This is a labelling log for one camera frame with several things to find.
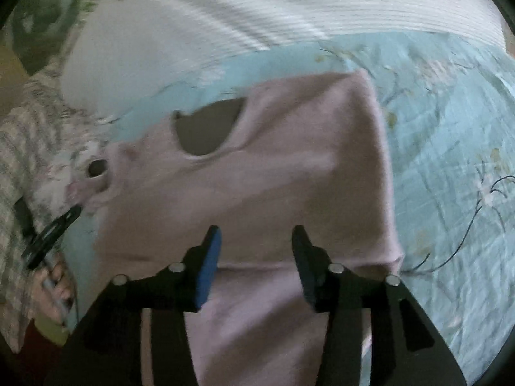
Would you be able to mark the white striped mattress cover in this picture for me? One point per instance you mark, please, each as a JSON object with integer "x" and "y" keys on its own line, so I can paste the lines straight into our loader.
{"x": 130, "y": 49}

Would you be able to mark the light blue floral bedsheet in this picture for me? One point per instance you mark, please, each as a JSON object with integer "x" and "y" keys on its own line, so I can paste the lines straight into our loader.
{"x": 449, "y": 105}

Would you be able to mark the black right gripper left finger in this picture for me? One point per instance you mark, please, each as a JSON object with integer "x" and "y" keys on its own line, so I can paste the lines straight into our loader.
{"x": 182, "y": 287}

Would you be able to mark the left hand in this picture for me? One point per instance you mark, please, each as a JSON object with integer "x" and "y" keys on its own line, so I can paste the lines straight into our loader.
{"x": 54, "y": 289}

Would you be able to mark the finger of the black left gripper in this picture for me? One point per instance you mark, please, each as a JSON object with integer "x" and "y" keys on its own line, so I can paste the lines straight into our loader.
{"x": 38, "y": 249}

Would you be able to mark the green floral pillow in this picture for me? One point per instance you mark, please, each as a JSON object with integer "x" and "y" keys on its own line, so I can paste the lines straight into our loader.
{"x": 37, "y": 30}

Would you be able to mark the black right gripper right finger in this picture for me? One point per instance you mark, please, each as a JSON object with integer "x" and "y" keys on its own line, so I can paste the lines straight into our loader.
{"x": 407, "y": 348}

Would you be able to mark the striped floral quilt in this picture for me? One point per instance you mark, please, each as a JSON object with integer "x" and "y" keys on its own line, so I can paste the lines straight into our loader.
{"x": 41, "y": 138}

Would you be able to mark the pink knit sweater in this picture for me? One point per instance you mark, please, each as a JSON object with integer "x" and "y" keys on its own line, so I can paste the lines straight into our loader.
{"x": 308, "y": 151}

